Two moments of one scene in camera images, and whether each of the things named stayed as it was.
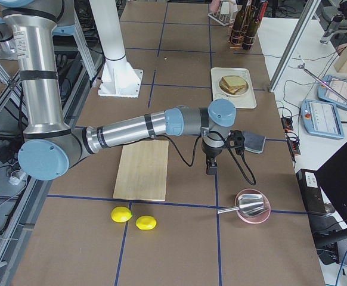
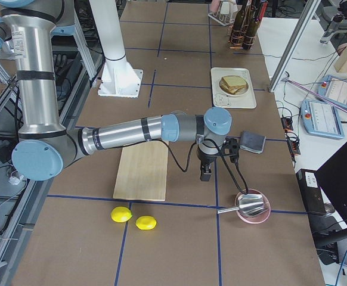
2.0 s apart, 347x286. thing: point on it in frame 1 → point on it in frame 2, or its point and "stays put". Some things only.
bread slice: (234, 81) stays put
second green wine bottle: (253, 25) stays put
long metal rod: (301, 66) → (323, 99)
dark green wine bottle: (237, 28) stays put
